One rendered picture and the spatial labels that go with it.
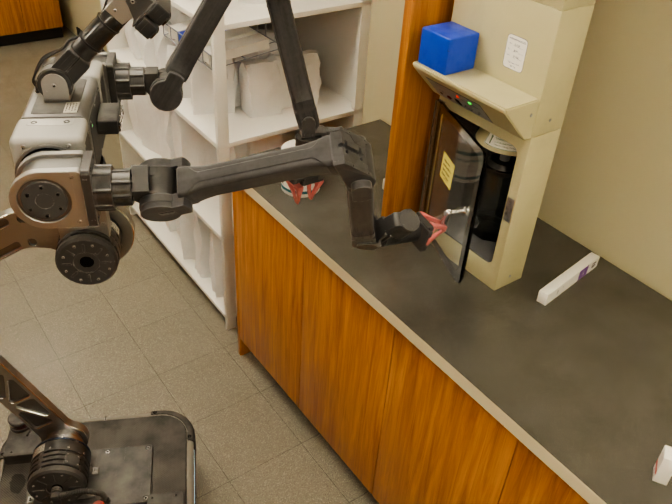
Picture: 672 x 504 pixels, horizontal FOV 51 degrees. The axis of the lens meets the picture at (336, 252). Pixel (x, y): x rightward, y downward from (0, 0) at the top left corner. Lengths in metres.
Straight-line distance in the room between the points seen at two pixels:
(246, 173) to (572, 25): 0.81
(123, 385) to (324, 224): 1.23
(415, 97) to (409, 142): 0.14
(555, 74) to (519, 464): 0.91
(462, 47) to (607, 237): 0.80
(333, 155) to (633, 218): 1.15
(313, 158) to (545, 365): 0.85
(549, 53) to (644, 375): 0.81
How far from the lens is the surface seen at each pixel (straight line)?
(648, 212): 2.15
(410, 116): 1.97
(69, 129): 1.44
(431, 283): 1.98
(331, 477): 2.66
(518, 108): 1.66
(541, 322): 1.93
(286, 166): 1.28
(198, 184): 1.33
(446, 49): 1.74
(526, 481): 1.79
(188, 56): 1.77
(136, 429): 2.52
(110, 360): 3.11
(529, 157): 1.78
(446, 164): 1.89
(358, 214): 1.52
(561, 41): 1.68
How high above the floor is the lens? 2.15
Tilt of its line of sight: 36 degrees down
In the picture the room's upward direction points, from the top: 4 degrees clockwise
